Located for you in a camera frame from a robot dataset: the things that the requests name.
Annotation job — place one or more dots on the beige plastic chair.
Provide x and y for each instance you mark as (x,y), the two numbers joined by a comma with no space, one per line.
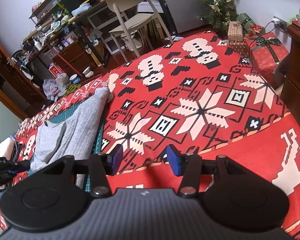
(135,23)

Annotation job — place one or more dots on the red broom handle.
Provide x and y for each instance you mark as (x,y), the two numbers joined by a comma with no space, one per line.
(63,59)

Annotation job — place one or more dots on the small Christmas tree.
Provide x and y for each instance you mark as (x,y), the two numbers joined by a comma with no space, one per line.
(219,13)

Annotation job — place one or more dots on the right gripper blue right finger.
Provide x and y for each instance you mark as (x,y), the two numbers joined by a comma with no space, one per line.
(175,159)

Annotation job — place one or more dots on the grey knit shirt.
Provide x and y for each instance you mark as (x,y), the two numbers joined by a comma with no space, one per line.
(75,136)

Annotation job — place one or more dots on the white wall power adapter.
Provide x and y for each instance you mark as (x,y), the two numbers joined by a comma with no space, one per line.
(279,23)

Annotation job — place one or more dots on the white storage drawer unit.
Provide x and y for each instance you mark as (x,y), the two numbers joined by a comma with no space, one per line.
(102,18)

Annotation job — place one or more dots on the dark wooden side table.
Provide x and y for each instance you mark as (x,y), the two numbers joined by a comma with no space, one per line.
(291,87)

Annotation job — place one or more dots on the red Christmas pattern blanket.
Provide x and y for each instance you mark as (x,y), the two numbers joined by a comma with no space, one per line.
(241,147)

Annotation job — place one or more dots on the folded cream white cloth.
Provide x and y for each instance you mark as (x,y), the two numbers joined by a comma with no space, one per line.
(6,148)

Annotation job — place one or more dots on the brown wooden drawer cabinet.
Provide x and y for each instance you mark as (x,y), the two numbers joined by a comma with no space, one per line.
(75,55)

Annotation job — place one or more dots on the large red ribboned gift box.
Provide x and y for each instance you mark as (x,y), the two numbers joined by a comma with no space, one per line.
(266,52)

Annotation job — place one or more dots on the green cutting mat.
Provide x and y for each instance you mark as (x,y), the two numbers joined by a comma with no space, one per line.
(97,145)

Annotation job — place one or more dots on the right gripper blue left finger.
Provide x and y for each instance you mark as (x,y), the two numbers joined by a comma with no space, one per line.
(114,159)

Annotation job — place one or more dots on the green wrapped gift box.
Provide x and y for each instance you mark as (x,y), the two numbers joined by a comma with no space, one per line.
(245,21)

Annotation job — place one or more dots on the white plastic bag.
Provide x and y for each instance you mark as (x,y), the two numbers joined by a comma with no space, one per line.
(55,88)

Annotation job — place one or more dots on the silver refrigerator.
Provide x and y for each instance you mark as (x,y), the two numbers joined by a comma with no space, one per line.
(187,14)

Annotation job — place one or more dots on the blue white ceramic bowl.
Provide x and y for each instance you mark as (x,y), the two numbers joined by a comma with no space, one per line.
(75,79)

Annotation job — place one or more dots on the yellow green floor mat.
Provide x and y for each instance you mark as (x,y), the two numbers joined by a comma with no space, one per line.
(72,88)

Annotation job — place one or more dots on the dark desk with shelves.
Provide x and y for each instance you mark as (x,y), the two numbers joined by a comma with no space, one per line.
(101,62)

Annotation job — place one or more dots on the brown patterned gift box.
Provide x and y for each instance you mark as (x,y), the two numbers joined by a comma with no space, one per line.
(235,32)

